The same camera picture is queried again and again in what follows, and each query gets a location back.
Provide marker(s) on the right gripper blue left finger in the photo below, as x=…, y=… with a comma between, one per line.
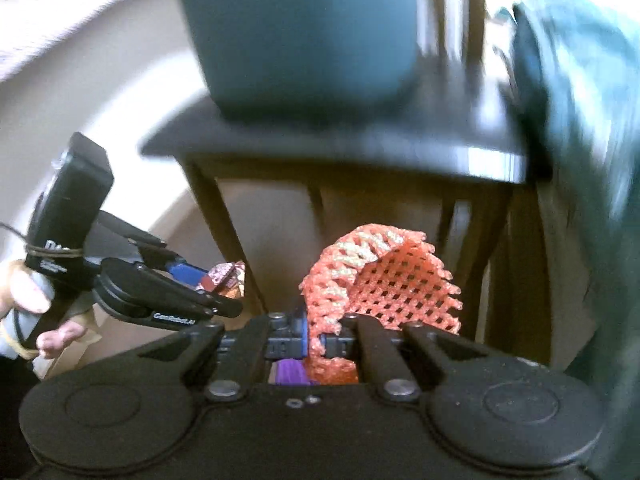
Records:
x=244, y=356

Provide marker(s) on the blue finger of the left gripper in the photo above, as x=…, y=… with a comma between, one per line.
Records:
x=189, y=275
x=125, y=241

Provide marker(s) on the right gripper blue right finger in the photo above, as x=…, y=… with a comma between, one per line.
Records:
x=363, y=339

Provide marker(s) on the yellow red snack wrapper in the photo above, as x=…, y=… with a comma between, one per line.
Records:
x=225, y=279

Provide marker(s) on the purple chip bag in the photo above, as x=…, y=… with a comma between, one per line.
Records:
x=291, y=372

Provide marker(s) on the orange foam fruit net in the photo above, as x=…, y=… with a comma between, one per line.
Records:
x=389, y=273

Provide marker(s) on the dark teal trash bin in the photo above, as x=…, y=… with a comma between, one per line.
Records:
x=267, y=55

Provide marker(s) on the person left hand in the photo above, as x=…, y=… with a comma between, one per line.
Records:
x=25, y=298

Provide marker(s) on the wooden chair black seat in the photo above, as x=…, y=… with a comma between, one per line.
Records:
x=448, y=131

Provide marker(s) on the teal plaid blanket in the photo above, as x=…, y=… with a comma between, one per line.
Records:
x=575, y=70

